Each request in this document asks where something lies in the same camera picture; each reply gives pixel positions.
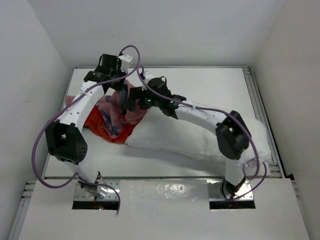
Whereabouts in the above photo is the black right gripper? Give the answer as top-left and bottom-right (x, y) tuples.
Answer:
(125, 85), (163, 111)

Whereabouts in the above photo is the red cartoon print pillowcase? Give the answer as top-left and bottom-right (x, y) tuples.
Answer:
(65, 79), (148, 146)

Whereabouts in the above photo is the white pillow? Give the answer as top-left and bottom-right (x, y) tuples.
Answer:
(125, 107), (272, 163)

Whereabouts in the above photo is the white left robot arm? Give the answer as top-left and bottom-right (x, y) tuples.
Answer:
(45, 54), (133, 184)

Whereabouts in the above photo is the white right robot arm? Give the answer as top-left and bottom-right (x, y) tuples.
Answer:
(125, 77), (251, 197)

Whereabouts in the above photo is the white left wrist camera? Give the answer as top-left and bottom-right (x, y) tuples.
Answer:
(117, 54), (134, 74)

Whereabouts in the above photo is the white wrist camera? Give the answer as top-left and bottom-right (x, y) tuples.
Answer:
(117, 54), (134, 74)
(141, 71), (154, 91)

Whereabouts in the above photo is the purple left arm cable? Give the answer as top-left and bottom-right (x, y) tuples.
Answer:
(31, 44), (145, 216)

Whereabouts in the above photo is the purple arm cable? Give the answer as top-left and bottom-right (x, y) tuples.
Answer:
(137, 64), (268, 201)
(31, 44), (145, 216)

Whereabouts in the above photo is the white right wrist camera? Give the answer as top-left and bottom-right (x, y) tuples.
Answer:
(141, 71), (154, 91)

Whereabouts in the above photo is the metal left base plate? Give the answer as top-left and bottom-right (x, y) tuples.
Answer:
(74, 178), (120, 201)

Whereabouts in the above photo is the metal base plate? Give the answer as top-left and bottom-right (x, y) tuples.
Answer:
(207, 178), (256, 201)
(74, 178), (120, 201)

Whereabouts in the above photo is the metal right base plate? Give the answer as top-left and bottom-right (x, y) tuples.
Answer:
(207, 178), (256, 201)

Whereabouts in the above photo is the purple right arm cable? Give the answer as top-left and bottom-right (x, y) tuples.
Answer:
(137, 64), (268, 201)

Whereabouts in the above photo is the aluminium frame rail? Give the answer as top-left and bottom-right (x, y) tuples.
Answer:
(242, 66), (295, 183)

